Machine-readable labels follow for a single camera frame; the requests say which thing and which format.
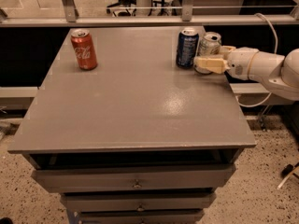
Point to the grey drawer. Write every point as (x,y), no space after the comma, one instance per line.
(187,216)
(134,178)
(139,202)

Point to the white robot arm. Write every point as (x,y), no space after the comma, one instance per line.
(277,73)

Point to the blue pepsi can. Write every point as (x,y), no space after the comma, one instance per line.
(187,46)

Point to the metal frame rail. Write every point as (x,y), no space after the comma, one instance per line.
(92,13)

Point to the white green 7up can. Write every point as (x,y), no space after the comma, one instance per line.
(209,44)

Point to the red coca-cola can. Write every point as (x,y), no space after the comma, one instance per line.
(82,43)

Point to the top grey drawer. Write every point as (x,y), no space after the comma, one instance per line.
(134,178)

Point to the black white tool on floor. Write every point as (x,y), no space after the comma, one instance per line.
(287,172)

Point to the grey drawer cabinet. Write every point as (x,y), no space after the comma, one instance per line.
(135,109)

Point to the bottom grey drawer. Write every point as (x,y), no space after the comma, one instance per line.
(187,216)

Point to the black office chair base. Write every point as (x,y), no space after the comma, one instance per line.
(141,8)

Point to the middle grey drawer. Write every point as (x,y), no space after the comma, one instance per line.
(139,202)

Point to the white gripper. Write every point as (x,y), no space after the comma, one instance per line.
(240,63)

